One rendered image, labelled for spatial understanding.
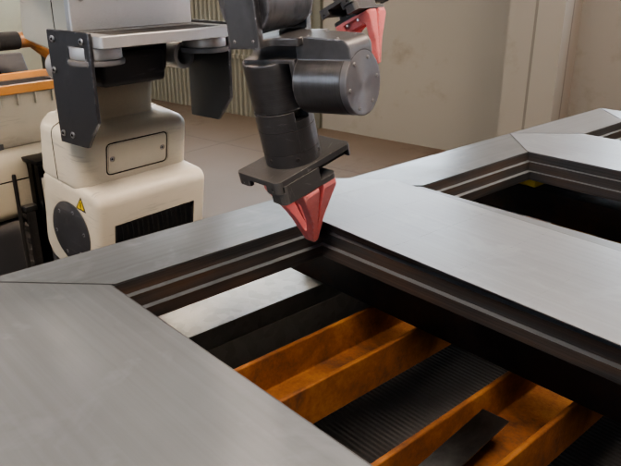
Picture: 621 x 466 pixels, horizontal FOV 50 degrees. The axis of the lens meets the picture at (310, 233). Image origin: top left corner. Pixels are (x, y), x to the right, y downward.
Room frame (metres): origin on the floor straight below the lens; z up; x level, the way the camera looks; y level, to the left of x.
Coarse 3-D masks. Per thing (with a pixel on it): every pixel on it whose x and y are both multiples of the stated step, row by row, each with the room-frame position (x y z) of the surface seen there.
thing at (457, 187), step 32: (608, 128) 1.22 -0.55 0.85; (512, 160) 1.00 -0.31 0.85; (544, 160) 1.01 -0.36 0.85; (448, 192) 0.88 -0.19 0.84; (480, 192) 0.92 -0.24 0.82; (608, 192) 0.92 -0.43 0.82; (544, 224) 0.71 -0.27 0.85; (224, 256) 0.64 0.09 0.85; (256, 256) 0.66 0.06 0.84; (288, 256) 0.68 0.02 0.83; (320, 256) 0.71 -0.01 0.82; (352, 256) 0.68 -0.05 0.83; (384, 256) 0.65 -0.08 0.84; (128, 288) 0.57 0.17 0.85; (160, 288) 0.58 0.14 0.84; (192, 288) 0.60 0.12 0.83; (224, 288) 0.62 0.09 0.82; (416, 288) 0.61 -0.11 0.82; (448, 288) 0.59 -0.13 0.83; (480, 288) 0.57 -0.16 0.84; (480, 320) 0.55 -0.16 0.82; (512, 320) 0.54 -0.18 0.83; (544, 320) 0.52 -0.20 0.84; (576, 352) 0.49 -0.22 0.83; (608, 352) 0.47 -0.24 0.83
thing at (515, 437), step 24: (504, 384) 0.60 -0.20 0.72; (528, 384) 0.64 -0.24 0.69; (456, 408) 0.55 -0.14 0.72; (480, 408) 0.57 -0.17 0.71; (504, 408) 0.60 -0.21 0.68; (528, 408) 0.61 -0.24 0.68; (552, 408) 0.61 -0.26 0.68; (576, 408) 0.55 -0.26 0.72; (432, 432) 0.52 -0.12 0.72; (456, 432) 0.55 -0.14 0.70; (504, 432) 0.57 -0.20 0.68; (528, 432) 0.57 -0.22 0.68; (552, 432) 0.52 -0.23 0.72; (576, 432) 0.56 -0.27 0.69; (384, 456) 0.48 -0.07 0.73; (408, 456) 0.50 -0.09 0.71; (480, 456) 0.53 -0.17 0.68; (504, 456) 0.53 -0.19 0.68; (528, 456) 0.50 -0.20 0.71; (552, 456) 0.53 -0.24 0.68
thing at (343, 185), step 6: (336, 180) 0.88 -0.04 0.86; (342, 180) 0.88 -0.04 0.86; (348, 180) 0.88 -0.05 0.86; (354, 180) 0.88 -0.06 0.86; (360, 180) 0.88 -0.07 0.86; (366, 180) 0.88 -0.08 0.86; (372, 180) 0.88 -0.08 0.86; (378, 180) 0.88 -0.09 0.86; (384, 180) 0.88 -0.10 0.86; (336, 186) 0.85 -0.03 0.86; (342, 186) 0.85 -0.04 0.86; (348, 186) 0.85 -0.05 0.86; (354, 186) 0.85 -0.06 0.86; (360, 186) 0.85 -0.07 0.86; (366, 186) 0.85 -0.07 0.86; (336, 192) 0.82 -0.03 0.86; (342, 192) 0.82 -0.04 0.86
